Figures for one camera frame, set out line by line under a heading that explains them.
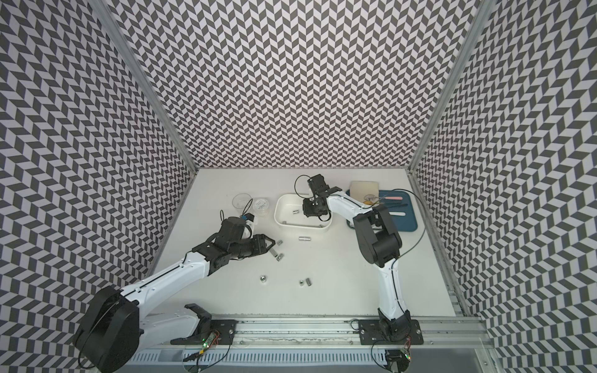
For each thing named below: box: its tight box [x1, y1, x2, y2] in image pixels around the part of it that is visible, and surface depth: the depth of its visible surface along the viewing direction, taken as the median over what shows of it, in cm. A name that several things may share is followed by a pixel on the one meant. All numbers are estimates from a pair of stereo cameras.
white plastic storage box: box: [273, 193, 333, 231], surface depth 102 cm
